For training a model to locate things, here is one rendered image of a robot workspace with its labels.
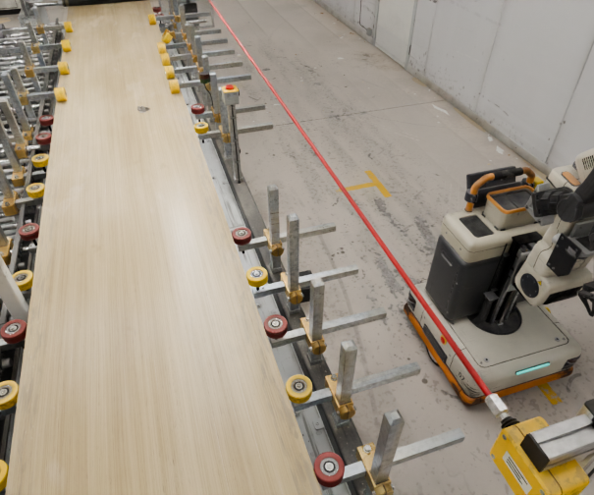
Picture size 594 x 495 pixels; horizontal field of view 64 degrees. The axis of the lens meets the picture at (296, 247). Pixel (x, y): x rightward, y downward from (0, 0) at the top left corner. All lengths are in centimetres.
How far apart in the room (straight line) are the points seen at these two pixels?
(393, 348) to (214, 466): 157
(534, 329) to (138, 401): 191
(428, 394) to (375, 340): 41
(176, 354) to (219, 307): 22
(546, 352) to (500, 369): 27
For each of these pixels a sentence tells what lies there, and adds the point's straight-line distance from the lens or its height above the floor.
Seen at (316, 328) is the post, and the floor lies 90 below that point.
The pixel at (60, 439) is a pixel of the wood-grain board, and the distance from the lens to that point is 153.
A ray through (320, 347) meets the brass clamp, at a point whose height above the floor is 83.
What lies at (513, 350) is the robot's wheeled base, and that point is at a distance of 254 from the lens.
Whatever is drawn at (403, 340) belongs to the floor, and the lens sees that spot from 277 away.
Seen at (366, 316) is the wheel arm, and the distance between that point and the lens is 174.
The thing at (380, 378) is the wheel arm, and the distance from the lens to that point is 160.
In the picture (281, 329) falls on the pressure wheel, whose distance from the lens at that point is 159.
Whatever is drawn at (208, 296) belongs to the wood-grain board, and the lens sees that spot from 172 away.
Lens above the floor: 214
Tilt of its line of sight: 41 degrees down
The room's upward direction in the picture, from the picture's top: straight up
